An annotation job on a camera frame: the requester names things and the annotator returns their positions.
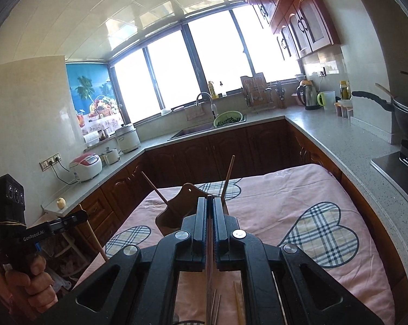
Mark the yellow apple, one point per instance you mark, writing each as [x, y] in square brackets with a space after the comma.
[60, 203]

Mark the wooden upper cabinets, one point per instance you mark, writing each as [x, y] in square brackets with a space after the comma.
[305, 23]

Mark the steel kitchen sink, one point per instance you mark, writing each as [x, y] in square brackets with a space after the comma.
[190, 132]

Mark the brown wooden utensil holder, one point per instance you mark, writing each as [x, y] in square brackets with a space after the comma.
[171, 216]

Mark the dark wooden chopstick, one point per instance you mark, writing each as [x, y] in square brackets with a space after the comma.
[154, 188]
[228, 176]
[209, 277]

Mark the gas stove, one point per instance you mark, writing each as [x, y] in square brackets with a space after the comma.
[400, 169]

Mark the small white pot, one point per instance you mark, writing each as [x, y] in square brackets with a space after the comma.
[110, 156]

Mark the small white dish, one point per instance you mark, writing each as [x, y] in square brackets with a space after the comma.
[166, 112]

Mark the person's left hand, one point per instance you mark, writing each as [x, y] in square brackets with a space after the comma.
[32, 287]

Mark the spice jar rack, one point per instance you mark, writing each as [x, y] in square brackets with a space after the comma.
[344, 110]

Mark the large kitchen window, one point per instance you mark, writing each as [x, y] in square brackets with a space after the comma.
[207, 57]

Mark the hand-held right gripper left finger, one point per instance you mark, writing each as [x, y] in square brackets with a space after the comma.
[199, 230]

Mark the wooden lower cabinets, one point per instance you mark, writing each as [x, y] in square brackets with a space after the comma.
[224, 149]

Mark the wooden cabinets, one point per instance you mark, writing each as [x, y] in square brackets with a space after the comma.
[224, 149]
[305, 23]

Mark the tall white rice cooker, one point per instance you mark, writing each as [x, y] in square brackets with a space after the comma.
[127, 138]

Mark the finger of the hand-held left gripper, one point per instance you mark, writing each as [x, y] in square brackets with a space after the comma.
[73, 219]

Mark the small wall socket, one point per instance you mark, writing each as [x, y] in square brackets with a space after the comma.
[317, 73]

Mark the steel electric kettle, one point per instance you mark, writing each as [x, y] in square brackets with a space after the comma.
[309, 96]

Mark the yellow bottle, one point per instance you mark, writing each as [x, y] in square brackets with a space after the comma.
[211, 91]

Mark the chrome kitchen faucet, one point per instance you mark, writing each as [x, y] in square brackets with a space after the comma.
[212, 108]

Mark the yellow-lid jar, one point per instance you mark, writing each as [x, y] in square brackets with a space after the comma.
[343, 91]

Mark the light wooden chopstick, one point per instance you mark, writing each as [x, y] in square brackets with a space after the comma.
[98, 240]

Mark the carved wooden chopstick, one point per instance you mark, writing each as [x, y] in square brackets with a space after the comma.
[238, 303]

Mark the dish drying rack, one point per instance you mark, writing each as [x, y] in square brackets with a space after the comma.
[253, 88]

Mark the wall socket strip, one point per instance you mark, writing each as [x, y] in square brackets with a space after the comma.
[49, 162]

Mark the white and red rice cooker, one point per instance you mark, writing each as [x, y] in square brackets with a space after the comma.
[85, 167]

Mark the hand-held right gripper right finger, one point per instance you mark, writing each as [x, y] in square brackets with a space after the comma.
[220, 230]

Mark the pink plaid-heart blanket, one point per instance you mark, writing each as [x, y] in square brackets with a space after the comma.
[292, 203]

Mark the black wok with lid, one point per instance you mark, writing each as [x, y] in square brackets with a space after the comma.
[407, 118]

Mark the tropical fruit window blind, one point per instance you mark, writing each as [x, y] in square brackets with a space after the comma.
[88, 88]

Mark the green colander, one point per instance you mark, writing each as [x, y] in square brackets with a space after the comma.
[227, 119]

